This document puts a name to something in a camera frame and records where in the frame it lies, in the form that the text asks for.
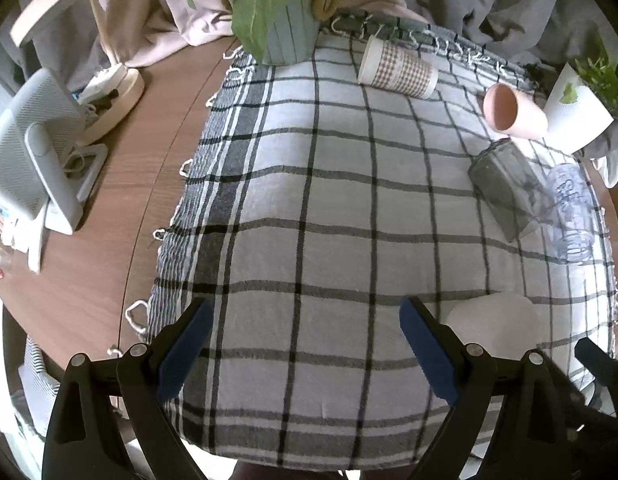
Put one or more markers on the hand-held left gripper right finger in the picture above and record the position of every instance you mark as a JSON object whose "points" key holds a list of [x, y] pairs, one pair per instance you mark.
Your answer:
{"points": [[429, 355]]}

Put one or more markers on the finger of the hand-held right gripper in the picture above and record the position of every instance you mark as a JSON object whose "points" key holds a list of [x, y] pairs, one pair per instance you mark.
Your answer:
{"points": [[601, 367]]}

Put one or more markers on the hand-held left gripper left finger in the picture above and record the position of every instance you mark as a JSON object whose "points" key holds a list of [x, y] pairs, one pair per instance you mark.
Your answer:
{"points": [[181, 355]]}

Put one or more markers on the plain white cup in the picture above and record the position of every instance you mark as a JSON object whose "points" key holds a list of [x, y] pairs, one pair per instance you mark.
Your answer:
{"points": [[489, 320]]}

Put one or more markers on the pink cup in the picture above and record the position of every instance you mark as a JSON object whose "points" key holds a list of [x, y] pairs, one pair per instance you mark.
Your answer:
{"points": [[524, 117]]}

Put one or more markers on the checked paper cup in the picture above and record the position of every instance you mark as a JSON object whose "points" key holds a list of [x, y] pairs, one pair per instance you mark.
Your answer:
{"points": [[399, 67]]}

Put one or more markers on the grey plaid table cloth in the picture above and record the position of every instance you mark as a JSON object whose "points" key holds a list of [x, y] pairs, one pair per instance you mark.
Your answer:
{"points": [[339, 240]]}

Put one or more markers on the grey glass jar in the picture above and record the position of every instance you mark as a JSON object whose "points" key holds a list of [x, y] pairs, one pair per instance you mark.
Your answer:
{"points": [[499, 185]]}

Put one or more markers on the white plant pot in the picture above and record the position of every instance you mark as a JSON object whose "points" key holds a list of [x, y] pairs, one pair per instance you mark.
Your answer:
{"points": [[576, 115]]}

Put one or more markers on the white stand-mounted device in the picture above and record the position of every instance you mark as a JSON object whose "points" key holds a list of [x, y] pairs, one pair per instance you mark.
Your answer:
{"points": [[34, 135]]}

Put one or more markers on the green potted plant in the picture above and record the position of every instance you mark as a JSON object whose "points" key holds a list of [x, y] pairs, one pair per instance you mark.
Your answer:
{"points": [[601, 75]]}

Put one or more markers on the beige draped cloth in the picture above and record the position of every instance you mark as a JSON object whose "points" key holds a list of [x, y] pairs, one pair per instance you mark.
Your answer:
{"points": [[149, 25]]}

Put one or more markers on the teal flower pot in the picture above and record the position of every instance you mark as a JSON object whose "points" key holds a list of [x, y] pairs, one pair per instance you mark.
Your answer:
{"points": [[294, 30]]}

